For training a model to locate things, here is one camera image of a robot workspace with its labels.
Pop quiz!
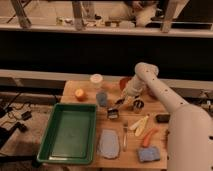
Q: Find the red bowl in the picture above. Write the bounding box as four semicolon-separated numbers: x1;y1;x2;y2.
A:
119;77;131;91

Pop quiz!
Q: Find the person in background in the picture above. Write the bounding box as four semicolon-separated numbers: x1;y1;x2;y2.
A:
116;0;168;28

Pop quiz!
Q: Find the blue folded cloth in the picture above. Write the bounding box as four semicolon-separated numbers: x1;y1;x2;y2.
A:
97;129;120;159

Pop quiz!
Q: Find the blue plastic cup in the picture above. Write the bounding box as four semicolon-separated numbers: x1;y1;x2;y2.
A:
96;92;107;107

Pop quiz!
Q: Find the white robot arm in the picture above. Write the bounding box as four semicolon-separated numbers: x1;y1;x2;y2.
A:
124;62;213;171

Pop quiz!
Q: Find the orange carrot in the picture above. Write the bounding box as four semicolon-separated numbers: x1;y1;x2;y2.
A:
142;128;158;148

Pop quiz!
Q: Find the green plastic tray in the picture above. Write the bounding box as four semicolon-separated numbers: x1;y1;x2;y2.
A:
37;103;97;165

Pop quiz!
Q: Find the purple grape bunch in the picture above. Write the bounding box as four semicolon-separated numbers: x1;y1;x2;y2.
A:
164;129;170;150

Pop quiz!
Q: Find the small black square container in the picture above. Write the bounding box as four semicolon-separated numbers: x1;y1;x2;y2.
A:
107;110;119;120

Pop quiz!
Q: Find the black dish brush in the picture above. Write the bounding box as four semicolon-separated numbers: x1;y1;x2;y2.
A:
107;98;125;113

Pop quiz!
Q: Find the metal fork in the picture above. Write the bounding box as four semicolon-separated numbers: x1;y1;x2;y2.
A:
123;121;128;152

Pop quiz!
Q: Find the black rectangular block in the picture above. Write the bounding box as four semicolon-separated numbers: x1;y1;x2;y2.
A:
156;114;170;123

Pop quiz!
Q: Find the blue sponge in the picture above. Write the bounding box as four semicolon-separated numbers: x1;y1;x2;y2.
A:
137;146;160;162

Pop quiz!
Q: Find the white plastic cup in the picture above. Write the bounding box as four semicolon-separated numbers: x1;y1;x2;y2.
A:
90;74;103;89

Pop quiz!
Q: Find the orange fruit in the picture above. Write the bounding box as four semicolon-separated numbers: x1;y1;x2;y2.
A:
74;88;87;101

